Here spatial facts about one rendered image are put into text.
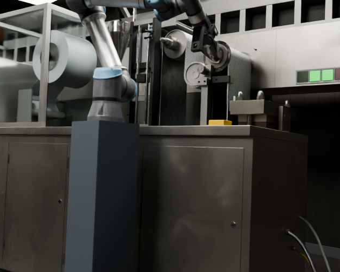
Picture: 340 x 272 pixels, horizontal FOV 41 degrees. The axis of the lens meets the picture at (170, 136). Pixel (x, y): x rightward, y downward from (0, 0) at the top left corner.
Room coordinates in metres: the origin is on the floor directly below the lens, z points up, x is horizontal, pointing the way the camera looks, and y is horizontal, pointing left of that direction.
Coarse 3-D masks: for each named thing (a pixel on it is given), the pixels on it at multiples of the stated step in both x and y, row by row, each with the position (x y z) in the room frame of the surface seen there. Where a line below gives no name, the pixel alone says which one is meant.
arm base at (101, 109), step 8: (96, 104) 1.81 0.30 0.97; (104, 104) 1.80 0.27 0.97; (112, 104) 1.80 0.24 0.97; (120, 104) 1.86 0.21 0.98; (96, 112) 1.79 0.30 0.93; (104, 112) 1.80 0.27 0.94; (112, 112) 1.79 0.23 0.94; (120, 112) 1.83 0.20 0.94; (88, 120) 1.82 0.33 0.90; (112, 120) 1.79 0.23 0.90; (120, 120) 1.82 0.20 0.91
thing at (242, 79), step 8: (232, 72) 2.09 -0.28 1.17; (240, 72) 2.16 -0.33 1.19; (248, 72) 2.23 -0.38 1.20; (240, 80) 2.16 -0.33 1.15; (248, 80) 2.24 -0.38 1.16; (232, 88) 2.10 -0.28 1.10; (240, 88) 2.17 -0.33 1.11; (248, 88) 2.24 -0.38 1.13; (232, 96) 2.10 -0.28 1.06; (248, 96) 2.24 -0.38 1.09
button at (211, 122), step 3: (210, 120) 1.80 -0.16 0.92; (213, 120) 1.80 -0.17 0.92; (216, 120) 1.79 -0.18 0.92; (219, 120) 1.78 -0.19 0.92; (222, 120) 1.77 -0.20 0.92; (225, 120) 1.78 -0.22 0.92; (210, 123) 1.80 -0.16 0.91; (213, 123) 1.79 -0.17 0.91; (216, 123) 1.79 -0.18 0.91; (219, 123) 1.78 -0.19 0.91; (222, 123) 1.77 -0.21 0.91; (225, 123) 1.78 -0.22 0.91; (228, 123) 1.80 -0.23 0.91; (231, 123) 1.82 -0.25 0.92
